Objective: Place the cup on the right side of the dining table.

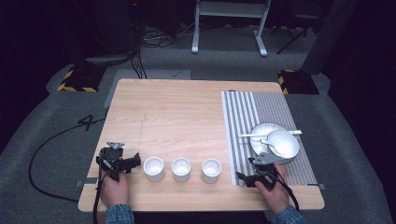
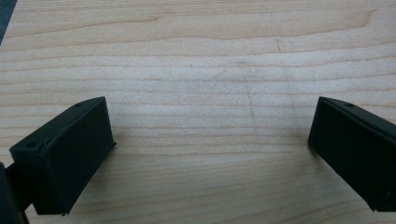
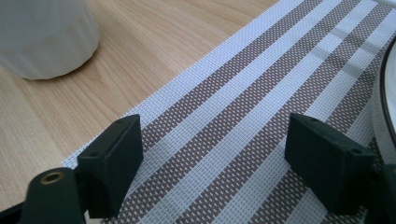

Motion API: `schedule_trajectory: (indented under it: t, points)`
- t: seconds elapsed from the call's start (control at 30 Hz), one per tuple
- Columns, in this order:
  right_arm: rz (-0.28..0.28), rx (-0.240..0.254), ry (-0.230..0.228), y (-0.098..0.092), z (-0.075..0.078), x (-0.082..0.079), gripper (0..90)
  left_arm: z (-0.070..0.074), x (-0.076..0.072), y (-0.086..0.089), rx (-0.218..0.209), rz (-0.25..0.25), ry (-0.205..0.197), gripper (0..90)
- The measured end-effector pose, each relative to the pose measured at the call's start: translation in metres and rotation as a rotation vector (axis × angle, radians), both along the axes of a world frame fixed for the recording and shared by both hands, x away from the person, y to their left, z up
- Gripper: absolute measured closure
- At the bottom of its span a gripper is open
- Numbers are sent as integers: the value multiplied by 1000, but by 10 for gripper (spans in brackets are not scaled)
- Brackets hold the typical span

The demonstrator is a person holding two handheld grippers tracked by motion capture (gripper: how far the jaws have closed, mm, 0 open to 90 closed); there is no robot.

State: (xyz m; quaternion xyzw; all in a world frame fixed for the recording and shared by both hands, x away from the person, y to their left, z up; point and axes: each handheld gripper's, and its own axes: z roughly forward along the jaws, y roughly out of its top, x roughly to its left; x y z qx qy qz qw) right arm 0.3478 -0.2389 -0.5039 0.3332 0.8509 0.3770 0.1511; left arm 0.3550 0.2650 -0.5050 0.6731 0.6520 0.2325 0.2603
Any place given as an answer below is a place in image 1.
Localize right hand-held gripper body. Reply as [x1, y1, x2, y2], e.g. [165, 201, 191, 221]
[247, 151, 283, 189]

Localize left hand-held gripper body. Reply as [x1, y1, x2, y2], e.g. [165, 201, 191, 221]
[95, 141, 133, 182]

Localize person's right hand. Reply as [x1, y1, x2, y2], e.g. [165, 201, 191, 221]
[254, 162, 291, 215]

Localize person's left hand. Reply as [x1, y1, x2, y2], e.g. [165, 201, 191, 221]
[99, 170, 131, 208]

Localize white cup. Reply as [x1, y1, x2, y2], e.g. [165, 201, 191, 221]
[200, 158, 223, 184]
[143, 156, 165, 183]
[171, 157, 192, 183]

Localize white plate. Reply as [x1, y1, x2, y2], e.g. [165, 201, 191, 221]
[249, 122, 297, 164]

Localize white spoon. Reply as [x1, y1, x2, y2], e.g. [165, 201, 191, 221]
[260, 138, 289, 158]

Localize white chopsticks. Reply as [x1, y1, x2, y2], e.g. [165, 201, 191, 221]
[240, 129, 304, 138]

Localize black tape cross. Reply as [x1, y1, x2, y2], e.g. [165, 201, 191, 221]
[78, 114, 95, 132]

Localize grey striped placemat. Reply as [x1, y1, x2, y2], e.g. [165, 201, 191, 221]
[220, 90, 318, 187]

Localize black yellow striped base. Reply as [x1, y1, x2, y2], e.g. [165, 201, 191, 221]
[57, 63, 106, 93]
[277, 68, 320, 95]

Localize grey flat stand base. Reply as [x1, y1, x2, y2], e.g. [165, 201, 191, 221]
[84, 53, 135, 67]

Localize black tripod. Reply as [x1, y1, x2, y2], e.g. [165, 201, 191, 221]
[270, 7, 323, 56]

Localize grey column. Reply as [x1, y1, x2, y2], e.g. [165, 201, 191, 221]
[300, 0, 360, 76]

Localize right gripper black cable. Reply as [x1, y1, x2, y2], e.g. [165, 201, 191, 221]
[263, 169, 301, 213]

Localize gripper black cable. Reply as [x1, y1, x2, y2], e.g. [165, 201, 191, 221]
[92, 159, 114, 224]
[263, 169, 301, 213]

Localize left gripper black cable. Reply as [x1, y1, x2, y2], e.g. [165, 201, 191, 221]
[92, 159, 114, 224]

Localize black floor cable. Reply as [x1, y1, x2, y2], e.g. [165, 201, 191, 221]
[28, 117, 107, 203]

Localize hanging black cable bundle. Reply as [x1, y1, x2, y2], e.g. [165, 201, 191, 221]
[129, 0, 149, 80]

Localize loose floor cables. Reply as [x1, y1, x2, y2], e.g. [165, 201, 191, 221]
[141, 21, 195, 49]

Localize white metal stand frame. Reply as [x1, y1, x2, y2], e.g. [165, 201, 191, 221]
[191, 0, 273, 58]

